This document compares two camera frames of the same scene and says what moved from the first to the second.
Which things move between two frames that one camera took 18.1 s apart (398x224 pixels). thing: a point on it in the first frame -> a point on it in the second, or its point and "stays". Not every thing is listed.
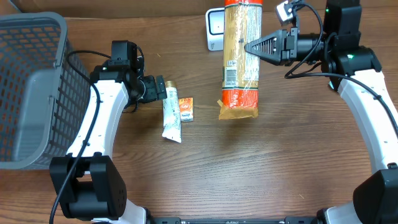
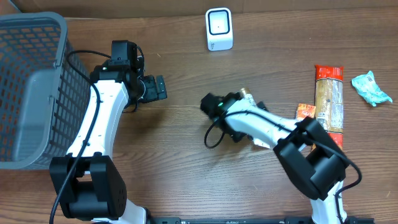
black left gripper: [148, 94] stays
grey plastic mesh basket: [45, 100] stays
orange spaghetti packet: [243, 25] -> [328, 101]
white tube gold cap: [171, 127] -> [247, 101]
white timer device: [215, 28] stays
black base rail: [257, 220] stays
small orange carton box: [186, 109] -> [305, 110]
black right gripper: [273, 55] -> [236, 136]
